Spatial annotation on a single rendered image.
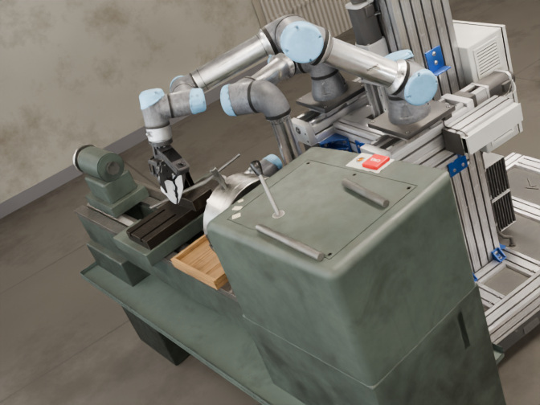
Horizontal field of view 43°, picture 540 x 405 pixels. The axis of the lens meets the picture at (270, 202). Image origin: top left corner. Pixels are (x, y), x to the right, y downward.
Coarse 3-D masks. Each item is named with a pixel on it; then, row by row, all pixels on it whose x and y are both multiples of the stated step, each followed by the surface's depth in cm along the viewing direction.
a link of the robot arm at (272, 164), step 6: (270, 156) 264; (276, 156) 265; (264, 162) 262; (270, 162) 262; (276, 162) 263; (264, 168) 261; (270, 168) 261; (276, 168) 263; (264, 174) 260; (270, 174) 262
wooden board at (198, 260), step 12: (204, 240) 273; (180, 252) 269; (192, 252) 270; (204, 252) 267; (180, 264) 262; (192, 264) 262; (204, 264) 259; (216, 264) 257; (204, 276) 249; (216, 276) 246; (216, 288) 246
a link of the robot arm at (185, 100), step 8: (176, 88) 215; (184, 88) 212; (192, 88) 211; (200, 88) 211; (168, 96) 208; (176, 96) 208; (184, 96) 208; (192, 96) 209; (200, 96) 209; (176, 104) 208; (184, 104) 208; (192, 104) 209; (200, 104) 209; (176, 112) 209; (184, 112) 210; (192, 112) 211
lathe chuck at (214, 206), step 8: (232, 176) 233; (240, 176) 231; (248, 176) 230; (256, 176) 230; (232, 184) 228; (216, 192) 229; (224, 192) 226; (208, 200) 230; (216, 200) 227; (224, 200) 224; (208, 208) 229; (216, 208) 225; (208, 216) 228
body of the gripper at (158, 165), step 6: (150, 144) 213; (156, 144) 211; (162, 144) 211; (168, 144) 212; (156, 150) 217; (156, 156) 217; (150, 162) 217; (156, 162) 214; (162, 162) 213; (150, 168) 219; (156, 168) 217; (162, 168) 213; (168, 168) 215; (156, 174) 218; (162, 174) 214; (168, 174) 215; (174, 174) 216
